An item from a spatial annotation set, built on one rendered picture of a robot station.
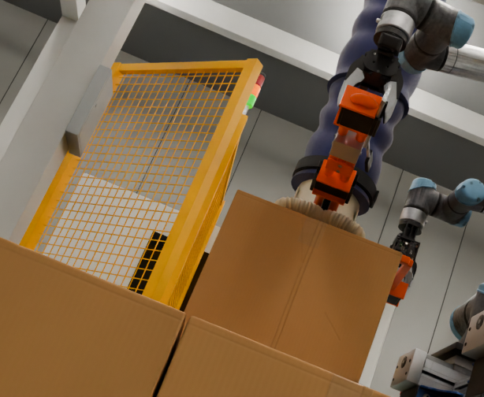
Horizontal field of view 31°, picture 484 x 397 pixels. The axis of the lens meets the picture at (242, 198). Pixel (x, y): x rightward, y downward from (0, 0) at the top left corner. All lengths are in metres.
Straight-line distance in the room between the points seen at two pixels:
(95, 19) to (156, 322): 2.54
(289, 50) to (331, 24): 0.65
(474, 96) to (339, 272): 8.82
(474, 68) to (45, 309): 1.34
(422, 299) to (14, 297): 11.26
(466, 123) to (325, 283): 8.98
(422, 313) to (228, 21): 4.68
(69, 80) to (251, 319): 1.65
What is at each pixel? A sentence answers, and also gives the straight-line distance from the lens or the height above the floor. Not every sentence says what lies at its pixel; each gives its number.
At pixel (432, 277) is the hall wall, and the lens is 12.29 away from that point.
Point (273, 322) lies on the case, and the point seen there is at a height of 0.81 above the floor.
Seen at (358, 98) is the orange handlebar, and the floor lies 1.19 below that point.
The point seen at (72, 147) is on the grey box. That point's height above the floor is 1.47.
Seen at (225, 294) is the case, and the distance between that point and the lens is 1.90.
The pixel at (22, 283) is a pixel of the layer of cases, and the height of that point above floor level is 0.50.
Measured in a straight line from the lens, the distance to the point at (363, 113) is 1.72.
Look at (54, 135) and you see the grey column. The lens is 3.21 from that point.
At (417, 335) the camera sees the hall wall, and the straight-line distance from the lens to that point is 12.01.
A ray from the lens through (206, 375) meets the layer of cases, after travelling 0.97.
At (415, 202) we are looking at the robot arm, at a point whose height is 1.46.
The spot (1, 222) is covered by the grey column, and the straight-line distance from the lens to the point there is 3.11.
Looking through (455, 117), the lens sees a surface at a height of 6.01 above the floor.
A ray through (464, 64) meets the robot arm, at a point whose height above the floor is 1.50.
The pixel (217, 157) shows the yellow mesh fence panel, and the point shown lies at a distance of 3.28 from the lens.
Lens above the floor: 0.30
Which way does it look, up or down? 22 degrees up
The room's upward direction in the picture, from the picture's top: 23 degrees clockwise
